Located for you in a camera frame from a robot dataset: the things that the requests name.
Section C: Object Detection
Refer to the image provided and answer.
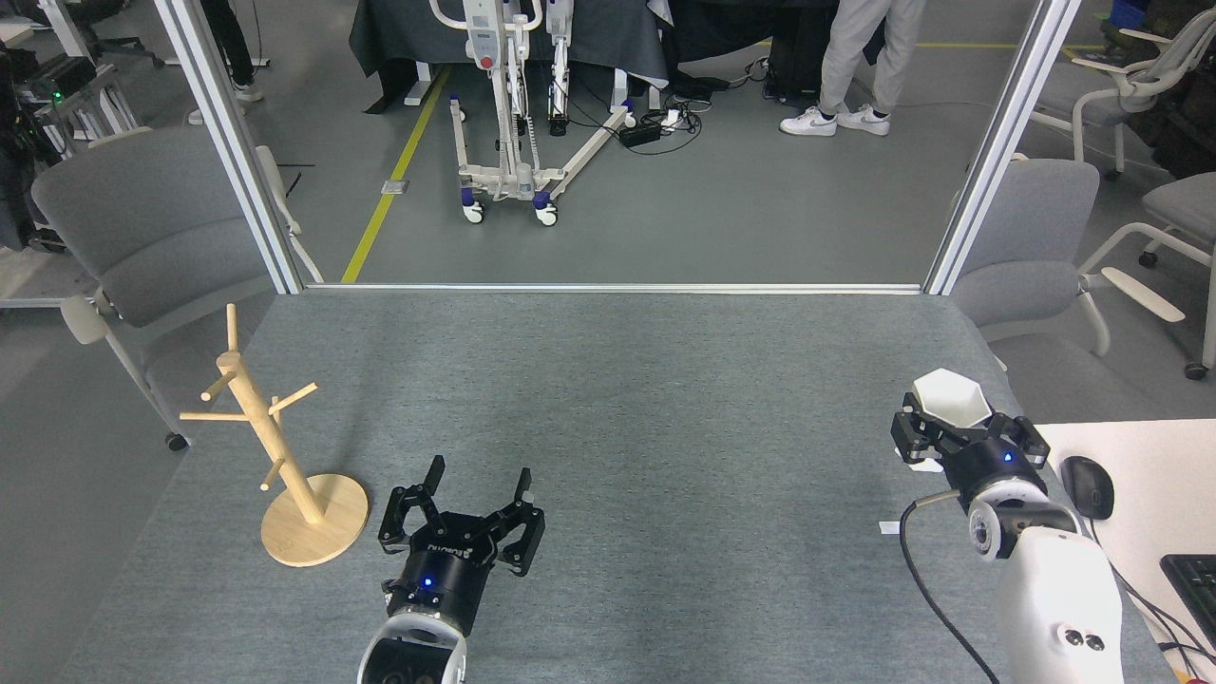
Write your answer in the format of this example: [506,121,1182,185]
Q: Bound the person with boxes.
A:
[187,0,265,126]
[779,0,927,138]

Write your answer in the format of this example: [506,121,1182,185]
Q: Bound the white frame office chair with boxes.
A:
[1031,8,1216,181]

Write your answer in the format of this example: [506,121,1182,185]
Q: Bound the silver frame rail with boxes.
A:
[304,282,924,295]

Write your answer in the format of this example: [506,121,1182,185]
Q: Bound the black computer mouse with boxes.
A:
[1060,456,1115,521]

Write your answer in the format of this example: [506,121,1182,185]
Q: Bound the white wheeled stand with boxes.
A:
[429,0,639,226]

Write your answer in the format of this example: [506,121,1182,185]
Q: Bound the black mouse cable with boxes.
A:
[1088,518,1216,666]

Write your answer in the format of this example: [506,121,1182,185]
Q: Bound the silver frame post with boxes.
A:
[152,0,305,295]
[923,0,1084,295]

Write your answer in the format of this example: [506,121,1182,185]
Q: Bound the white desk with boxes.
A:
[1029,419,1216,684]

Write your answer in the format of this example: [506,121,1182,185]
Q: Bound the yellow floor tape line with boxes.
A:
[340,65,452,284]

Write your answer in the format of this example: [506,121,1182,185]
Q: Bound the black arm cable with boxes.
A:
[898,491,998,684]

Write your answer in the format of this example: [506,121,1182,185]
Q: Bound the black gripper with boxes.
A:
[890,398,1052,510]
[378,455,546,639]

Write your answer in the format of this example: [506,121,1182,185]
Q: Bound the dark cloth covered table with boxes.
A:
[349,0,671,91]

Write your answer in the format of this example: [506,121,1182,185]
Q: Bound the black keyboard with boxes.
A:
[1160,554,1216,647]

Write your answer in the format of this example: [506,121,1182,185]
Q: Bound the equipment rack with green light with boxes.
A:
[0,38,139,153]

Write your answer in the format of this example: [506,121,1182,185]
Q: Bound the white hexagonal cup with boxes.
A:
[902,369,992,474]

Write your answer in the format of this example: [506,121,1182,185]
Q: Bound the grey chair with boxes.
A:
[31,126,324,452]
[950,152,1187,373]
[1083,171,1216,381]

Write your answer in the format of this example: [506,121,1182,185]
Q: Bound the wooden cup rack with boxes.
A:
[179,303,370,569]

